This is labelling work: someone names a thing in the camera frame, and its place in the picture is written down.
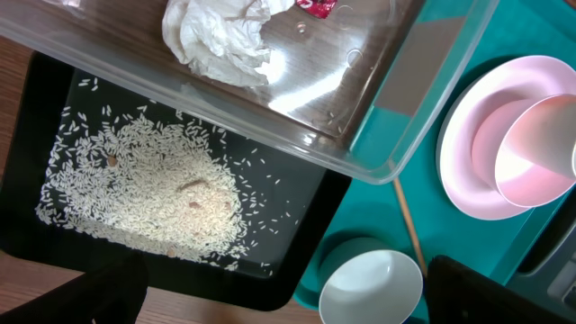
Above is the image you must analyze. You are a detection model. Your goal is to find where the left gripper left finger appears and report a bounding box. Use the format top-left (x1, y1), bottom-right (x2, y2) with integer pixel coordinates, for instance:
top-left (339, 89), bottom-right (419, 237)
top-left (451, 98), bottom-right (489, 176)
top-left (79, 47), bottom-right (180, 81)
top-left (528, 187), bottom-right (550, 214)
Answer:
top-left (1, 253), bottom-right (149, 323)

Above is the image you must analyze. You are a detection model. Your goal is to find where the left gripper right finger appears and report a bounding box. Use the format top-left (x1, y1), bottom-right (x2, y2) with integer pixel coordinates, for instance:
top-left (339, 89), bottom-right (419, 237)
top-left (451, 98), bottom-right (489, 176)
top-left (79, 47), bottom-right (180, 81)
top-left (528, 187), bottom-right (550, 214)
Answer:
top-left (425, 255), bottom-right (572, 324)

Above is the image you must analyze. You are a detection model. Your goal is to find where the white bowl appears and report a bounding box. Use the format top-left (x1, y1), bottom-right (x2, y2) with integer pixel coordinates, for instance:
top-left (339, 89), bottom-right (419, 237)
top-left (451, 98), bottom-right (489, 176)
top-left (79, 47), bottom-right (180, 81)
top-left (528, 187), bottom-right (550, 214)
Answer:
top-left (319, 249), bottom-right (424, 324)

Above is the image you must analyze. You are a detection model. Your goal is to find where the white rice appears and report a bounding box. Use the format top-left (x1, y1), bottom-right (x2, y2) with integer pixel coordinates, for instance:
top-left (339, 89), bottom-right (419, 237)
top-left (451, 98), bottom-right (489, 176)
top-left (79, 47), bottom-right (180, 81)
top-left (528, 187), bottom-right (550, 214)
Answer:
top-left (33, 76), bottom-right (303, 276)

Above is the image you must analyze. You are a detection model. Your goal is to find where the white cup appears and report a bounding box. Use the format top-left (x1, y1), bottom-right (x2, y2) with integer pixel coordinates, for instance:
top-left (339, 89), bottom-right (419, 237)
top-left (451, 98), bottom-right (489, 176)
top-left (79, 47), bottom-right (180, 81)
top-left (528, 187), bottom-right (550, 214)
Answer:
top-left (496, 94), bottom-right (575, 207)

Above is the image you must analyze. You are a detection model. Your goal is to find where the white napkin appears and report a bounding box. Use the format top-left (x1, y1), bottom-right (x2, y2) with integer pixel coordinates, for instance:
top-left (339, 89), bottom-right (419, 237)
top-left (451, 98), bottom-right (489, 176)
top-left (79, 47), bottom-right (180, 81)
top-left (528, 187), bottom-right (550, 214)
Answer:
top-left (162, 0), bottom-right (295, 87)

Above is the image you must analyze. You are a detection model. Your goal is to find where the red foil wrapper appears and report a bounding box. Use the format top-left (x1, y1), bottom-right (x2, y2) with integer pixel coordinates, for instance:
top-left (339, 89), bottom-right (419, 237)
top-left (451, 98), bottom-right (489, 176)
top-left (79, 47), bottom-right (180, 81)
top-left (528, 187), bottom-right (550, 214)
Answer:
top-left (295, 0), bottom-right (338, 19)

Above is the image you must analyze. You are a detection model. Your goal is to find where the grey dishwasher rack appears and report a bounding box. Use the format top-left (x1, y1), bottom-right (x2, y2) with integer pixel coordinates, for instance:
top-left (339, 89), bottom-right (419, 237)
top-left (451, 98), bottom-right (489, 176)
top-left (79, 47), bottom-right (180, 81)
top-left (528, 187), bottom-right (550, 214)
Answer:
top-left (507, 193), bottom-right (575, 321)

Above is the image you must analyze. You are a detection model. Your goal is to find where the teal serving tray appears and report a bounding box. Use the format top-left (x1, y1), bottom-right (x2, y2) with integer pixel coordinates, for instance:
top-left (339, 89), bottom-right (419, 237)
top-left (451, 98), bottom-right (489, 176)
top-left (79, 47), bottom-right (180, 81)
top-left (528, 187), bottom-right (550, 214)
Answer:
top-left (294, 1), bottom-right (575, 309)

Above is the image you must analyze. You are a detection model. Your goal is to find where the black plastic tray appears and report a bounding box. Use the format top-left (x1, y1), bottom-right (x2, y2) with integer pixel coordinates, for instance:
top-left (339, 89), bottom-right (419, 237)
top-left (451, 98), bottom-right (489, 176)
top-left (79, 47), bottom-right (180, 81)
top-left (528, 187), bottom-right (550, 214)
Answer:
top-left (1, 53), bottom-right (351, 311)

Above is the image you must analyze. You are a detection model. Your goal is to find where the clear plastic bin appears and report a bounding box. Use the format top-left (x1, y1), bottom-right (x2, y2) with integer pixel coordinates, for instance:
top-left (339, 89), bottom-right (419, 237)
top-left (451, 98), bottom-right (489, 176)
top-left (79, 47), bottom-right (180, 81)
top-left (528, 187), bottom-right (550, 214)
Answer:
top-left (1, 0), bottom-right (497, 184)

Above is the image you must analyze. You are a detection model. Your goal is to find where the large white plate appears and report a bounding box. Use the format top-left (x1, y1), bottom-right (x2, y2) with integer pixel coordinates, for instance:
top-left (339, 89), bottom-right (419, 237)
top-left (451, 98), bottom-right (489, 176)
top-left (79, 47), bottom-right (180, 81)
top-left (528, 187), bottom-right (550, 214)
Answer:
top-left (436, 56), bottom-right (575, 221)

